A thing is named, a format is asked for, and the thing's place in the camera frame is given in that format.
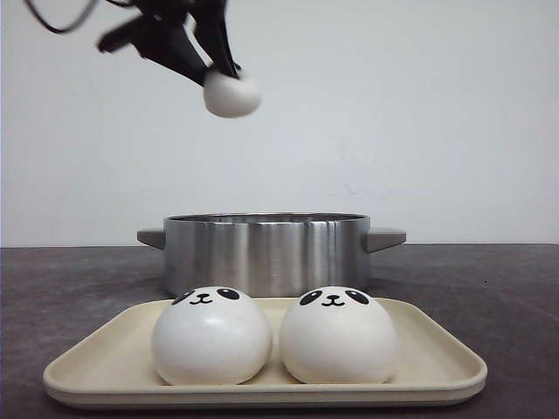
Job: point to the white panda bun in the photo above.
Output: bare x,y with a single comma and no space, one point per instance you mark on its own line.
230,97
338,335
211,335

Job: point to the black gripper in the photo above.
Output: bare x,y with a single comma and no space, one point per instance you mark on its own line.
160,29

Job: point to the cream rectangular tray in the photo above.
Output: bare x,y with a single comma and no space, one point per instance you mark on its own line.
112,368

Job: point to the stainless steel steamer pot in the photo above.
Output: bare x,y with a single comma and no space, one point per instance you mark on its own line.
268,254

